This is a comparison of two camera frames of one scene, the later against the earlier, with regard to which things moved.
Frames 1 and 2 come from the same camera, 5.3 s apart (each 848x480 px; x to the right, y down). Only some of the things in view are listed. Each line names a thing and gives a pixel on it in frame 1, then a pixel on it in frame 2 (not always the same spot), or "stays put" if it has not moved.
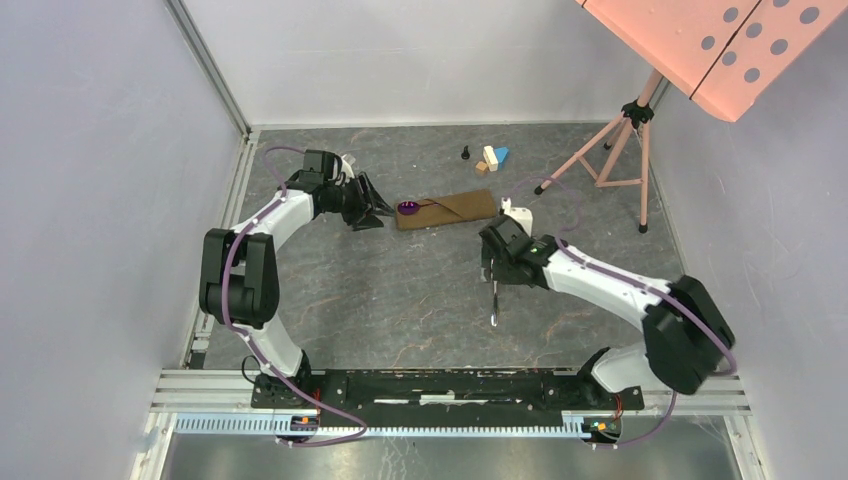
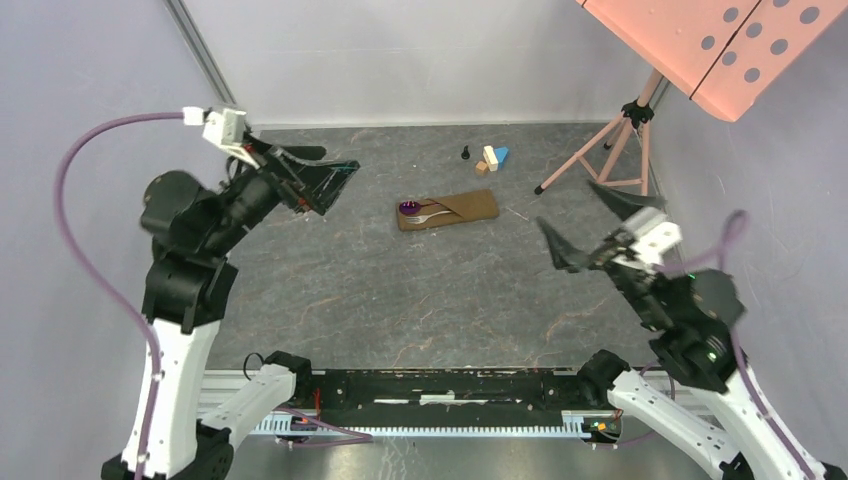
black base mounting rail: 441,397 stays put
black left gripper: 355,216 → 312,184
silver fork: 495,316 → 424,219
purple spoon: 411,207 stays put
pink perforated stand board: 724,54 stays put
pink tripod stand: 635,113 stays put
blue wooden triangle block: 501,154 stays put
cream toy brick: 491,158 stays put
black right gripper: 496,272 → 564,253
